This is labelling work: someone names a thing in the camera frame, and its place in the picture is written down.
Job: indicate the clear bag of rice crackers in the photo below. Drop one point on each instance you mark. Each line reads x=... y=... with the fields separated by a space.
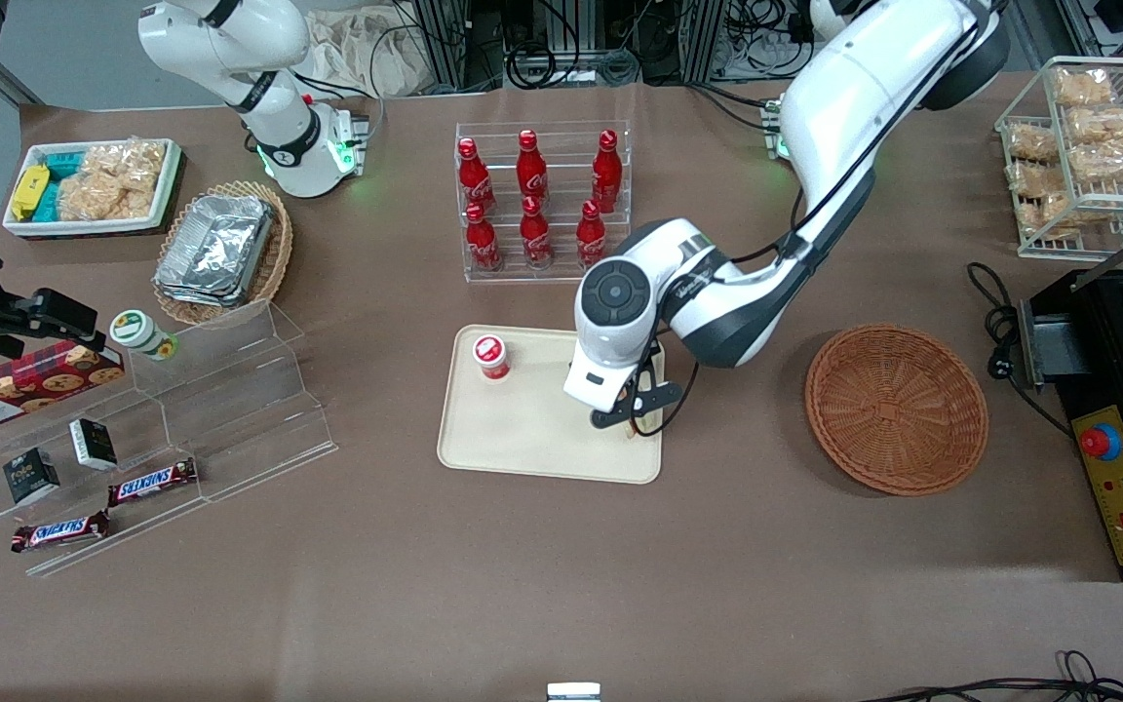
x=128 y=161
x=103 y=198

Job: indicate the red cola bottle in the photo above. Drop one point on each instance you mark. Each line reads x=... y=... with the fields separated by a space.
x=606 y=175
x=531 y=171
x=475 y=180
x=535 y=239
x=591 y=239
x=483 y=244

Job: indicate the red cookie box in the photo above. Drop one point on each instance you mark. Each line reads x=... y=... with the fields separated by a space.
x=30 y=385

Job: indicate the beige crumpled cloth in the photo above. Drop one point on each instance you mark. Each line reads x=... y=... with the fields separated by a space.
x=357 y=54

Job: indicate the clear acrylic stepped shelf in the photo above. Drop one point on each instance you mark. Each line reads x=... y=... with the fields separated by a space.
x=240 y=419

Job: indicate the aluminium foil container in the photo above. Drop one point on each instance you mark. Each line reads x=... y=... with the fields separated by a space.
x=215 y=249

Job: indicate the green lidded white jar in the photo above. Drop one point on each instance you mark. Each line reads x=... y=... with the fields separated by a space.
x=140 y=333

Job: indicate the red lidded cup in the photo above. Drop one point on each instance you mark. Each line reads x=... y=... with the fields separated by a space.
x=491 y=356

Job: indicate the brown round wicker basket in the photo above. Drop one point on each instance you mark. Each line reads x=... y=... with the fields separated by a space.
x=898 y=409

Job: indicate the clear acrylic bottle rack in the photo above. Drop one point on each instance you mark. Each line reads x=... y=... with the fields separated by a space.
x=542 y=276

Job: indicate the teal snack packet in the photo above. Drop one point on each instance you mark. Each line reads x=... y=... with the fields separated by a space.
x=48 y=202
x=64 y=164

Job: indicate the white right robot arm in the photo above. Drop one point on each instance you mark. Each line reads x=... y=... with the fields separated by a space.
x=269 y=39

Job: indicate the light wicker basket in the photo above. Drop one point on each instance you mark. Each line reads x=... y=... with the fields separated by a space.
x=274 y=263

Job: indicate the red emergency stop button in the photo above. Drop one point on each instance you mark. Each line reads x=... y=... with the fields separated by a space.
x=1100 y=442

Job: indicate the beige plastic tray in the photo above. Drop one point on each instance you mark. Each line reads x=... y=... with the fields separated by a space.
x=522 y=429

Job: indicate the yellow snack packet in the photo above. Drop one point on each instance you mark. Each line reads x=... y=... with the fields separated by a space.
x=30 y=190

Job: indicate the aluminium frame profile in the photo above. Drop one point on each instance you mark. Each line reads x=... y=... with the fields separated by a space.
x=445 y=39

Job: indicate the small black white carton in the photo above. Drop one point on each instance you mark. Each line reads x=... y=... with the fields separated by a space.
x=94 y=444

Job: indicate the white rectangular snack tray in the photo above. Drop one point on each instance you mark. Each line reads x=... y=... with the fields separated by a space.
x=94 y=226

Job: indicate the snickers chocolate bar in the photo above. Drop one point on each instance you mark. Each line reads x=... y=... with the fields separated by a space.
x=59 y=531
x=152 y=483

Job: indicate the bagged fried snack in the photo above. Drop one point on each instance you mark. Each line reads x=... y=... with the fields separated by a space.
x=1107 y=124
x=1049 y=216
x=1031 y=143
x=1037 y=178
x=1107 y=161
x=1083 y=88

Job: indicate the black machine with yellow panel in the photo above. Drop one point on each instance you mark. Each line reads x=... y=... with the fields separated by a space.
x=1107 y=341

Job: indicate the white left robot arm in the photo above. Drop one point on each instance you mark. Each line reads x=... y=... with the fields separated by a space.
x=854 y=88

